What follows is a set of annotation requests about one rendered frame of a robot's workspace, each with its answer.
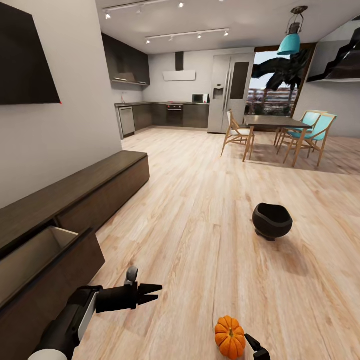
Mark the fixed window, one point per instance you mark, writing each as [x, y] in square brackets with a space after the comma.
[277, 81]

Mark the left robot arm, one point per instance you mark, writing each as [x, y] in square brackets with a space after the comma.
[63, 335]

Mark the cauldron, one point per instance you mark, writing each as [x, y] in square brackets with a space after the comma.
[272, 221]

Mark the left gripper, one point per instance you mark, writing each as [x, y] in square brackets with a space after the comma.
[128, 297]

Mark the pumpkin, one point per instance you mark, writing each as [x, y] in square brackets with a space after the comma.
[230, 337]

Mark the range hood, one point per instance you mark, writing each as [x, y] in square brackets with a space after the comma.
[179, 74]

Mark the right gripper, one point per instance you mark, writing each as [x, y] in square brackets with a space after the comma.
[261, 352]

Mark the stairs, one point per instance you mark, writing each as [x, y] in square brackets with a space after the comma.
[337, 56]

